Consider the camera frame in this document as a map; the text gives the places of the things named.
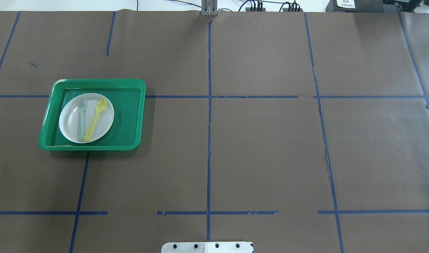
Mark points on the yellow plastic spoon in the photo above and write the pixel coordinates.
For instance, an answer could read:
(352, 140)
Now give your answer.
(100, 107)

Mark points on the green plastic tray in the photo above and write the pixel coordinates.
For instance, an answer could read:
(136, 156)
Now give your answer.
(127, 97)

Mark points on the pale green plastic fork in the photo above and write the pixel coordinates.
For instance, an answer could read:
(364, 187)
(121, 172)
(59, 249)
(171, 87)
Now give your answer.
(81, 121)

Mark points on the white round plate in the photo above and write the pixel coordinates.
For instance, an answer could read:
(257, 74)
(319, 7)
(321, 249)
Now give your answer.
(68, 120)

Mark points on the black box with label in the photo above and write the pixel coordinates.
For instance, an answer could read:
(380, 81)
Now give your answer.
(358, 6)

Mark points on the aluminium frame post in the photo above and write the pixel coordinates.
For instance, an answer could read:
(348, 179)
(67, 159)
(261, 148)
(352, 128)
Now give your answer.
(209, 8)

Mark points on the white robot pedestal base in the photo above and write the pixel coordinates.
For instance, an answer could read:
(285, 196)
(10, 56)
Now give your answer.
(208, 247)

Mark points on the black cable connector left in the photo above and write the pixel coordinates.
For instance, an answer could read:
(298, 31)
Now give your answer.
(255, 6)

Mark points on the black cable connector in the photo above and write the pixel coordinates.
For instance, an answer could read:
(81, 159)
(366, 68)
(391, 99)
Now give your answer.
(255, 6)
(290, 7)

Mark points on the black cable connector right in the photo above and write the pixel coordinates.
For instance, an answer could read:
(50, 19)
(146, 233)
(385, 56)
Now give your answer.
(290, 7)

